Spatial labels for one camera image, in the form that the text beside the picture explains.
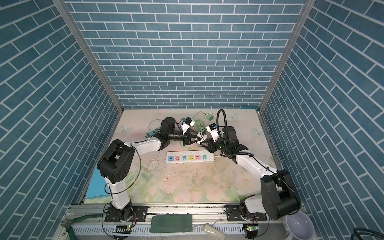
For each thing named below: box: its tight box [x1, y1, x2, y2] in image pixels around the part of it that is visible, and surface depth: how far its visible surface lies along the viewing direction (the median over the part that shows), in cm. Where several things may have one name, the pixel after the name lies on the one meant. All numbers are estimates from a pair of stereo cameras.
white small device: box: [202, 223, 226, 240], surface depth 68 cm
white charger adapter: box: [196, 131, 208, 144], surface depth 82 cm
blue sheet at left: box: [86, 163, 111, 199], surface depth 80 cm
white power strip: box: [166, 150, 215, 164], surface depth 93 cm
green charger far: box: [206, 114, 215, 122], surface depth 117 cm
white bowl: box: [283, 210, 315, 240], surface depth 66 cm
